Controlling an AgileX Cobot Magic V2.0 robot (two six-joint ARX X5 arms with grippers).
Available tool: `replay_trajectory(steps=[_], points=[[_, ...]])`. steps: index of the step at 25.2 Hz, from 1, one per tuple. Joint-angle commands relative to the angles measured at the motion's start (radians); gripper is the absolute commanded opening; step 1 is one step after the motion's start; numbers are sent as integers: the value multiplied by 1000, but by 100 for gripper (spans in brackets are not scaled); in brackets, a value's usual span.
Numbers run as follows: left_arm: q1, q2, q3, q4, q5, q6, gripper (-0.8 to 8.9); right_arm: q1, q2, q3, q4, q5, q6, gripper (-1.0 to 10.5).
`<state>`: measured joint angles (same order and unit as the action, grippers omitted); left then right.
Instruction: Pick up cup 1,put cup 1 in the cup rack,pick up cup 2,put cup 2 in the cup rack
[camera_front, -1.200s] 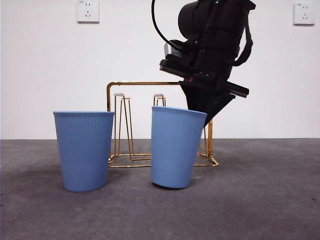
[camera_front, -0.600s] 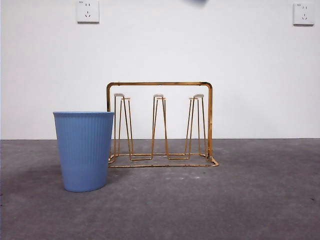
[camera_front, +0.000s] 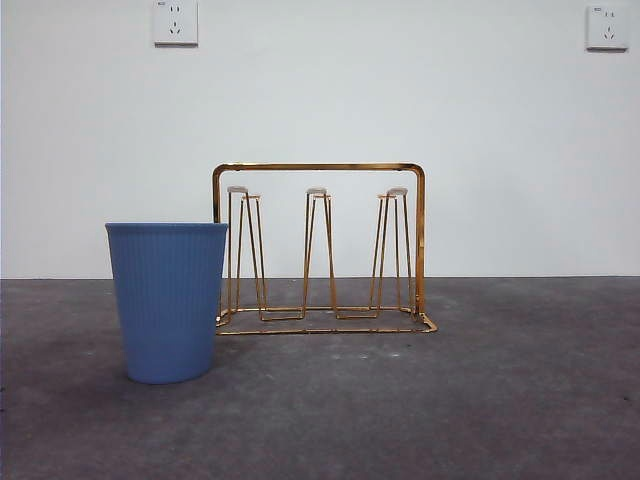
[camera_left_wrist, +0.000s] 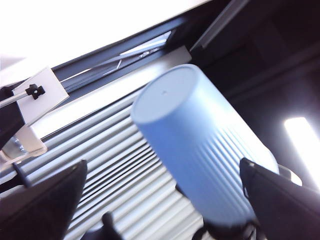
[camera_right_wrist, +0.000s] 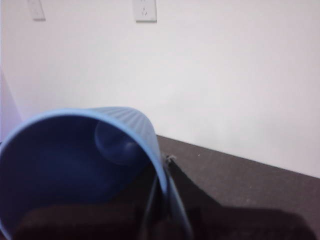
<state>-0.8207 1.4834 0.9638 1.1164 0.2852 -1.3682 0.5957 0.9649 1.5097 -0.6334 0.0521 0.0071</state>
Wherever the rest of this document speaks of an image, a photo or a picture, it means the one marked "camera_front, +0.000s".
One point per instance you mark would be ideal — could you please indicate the blue ribbed plastic cup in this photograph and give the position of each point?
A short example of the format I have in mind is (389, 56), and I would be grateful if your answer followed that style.
(167, 300)

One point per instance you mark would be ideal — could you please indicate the white wall socket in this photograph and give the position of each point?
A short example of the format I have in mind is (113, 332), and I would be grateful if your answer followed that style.
(607, 27)
(176, 22)

